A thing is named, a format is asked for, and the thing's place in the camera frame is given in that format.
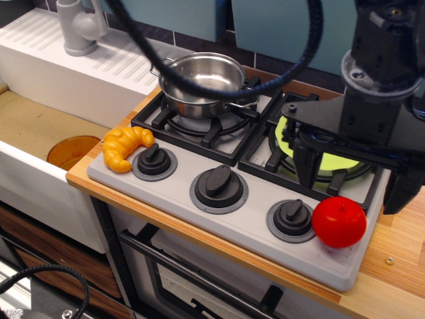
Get black right burner grate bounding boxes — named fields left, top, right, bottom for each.
left=238, top=92, right=384, bottom=214

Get light green plate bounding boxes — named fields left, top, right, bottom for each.
left=275, top=116, right=359, bottom=171

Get white toy sink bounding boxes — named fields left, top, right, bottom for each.
left=1, top=9, right=158, bottom=253

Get orange toy croissant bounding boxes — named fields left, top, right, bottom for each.
left=102, top=126, right=155, bottom=173

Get black burner grate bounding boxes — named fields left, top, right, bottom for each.
left=238, top=92, right=384, bottom=214
left=131, top=89, right=284, bottom=166

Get black left burner grate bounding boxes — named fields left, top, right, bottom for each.
left=131, top=89, right=284, bottom=166

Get wooden drawer fronts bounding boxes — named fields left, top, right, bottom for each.
left=1, top=203, right=131, bottom=318

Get black right stove knob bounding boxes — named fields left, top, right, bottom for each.
left=266, top=199, right=315, bottom=244

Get stainless steel pot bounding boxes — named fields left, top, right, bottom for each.
left=149, top=53, right=259, bottom=120

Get black braided cable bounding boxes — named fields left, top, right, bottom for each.
left=105, top=0, right=325, bottom=104

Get black left stove knob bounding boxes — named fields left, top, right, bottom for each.
left=131, top=143, right=178, bottom=182

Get orange sink drain plug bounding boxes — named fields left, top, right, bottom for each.
left=46, top=136, right=100, bottom=171

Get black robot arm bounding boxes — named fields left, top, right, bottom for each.
left=282, top=1, right=424, bottom=215

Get black stove knob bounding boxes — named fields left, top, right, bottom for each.
left=266, top=199, right=315, bottom=244
left=189, top=165, right=249, bottom=215
left=131, top=143, right=178, bottom=182

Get black middle stove knob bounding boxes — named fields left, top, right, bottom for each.
left=189, top=165, right=249, bottom=215

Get grey toy faucet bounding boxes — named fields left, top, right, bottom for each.
left=56, top=0, right=108, bottom=56

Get oven door with handle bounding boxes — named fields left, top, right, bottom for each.
left=119, top=223, right=344, bottom=318

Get red toy apple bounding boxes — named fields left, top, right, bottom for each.
left=311, top=197, right=367, bottom=248

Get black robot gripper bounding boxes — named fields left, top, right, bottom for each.
left=282, top=88, right=424, bottom=215

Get grey toy stove top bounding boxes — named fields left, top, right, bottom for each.
left=86, top=89, right=392, bottom=292

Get teal cabinet panels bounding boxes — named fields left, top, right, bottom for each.
left=123, top=1, right=357, bottom=74

